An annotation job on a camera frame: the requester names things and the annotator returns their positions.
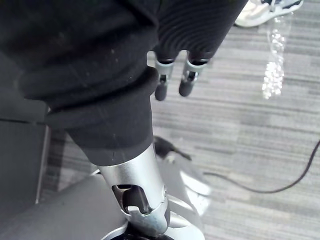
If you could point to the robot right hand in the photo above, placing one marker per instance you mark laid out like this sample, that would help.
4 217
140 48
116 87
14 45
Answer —
95 75

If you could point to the robot right dark foot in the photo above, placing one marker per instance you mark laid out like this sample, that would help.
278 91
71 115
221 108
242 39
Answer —
162 147

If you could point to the dark grey cabinet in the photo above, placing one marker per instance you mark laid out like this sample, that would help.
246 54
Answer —
20 150

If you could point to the person's white shoe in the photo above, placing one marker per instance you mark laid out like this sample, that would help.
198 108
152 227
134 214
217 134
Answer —
252 15

